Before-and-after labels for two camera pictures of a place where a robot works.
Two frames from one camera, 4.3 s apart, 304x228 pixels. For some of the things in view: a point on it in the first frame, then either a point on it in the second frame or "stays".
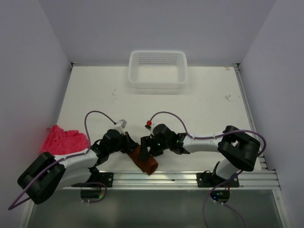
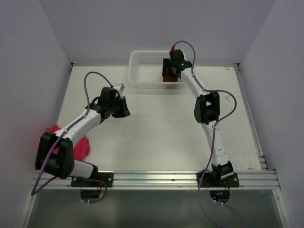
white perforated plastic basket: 157,69 stays
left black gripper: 130,145 to 124,111
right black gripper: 146,142 to 166,63
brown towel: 149,166 to 170,79
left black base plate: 106,178 stays
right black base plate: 211,180 stays
